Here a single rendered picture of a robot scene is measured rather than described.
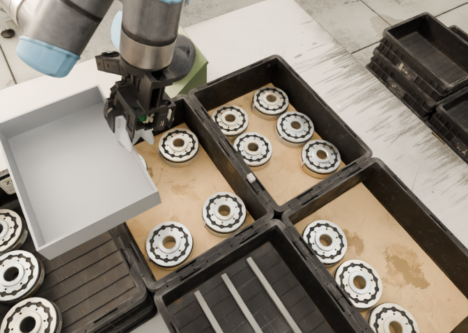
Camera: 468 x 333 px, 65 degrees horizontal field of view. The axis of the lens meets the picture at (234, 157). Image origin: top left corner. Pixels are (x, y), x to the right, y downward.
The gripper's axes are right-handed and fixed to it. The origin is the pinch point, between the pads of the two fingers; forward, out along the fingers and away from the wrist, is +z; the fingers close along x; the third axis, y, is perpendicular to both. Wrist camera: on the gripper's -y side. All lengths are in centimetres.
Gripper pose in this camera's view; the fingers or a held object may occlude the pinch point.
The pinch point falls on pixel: (126, 138)
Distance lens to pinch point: 71.2
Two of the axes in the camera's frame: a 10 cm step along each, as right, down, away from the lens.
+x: 7.6, -3.0, 5.8
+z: -3.0, 6.3, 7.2
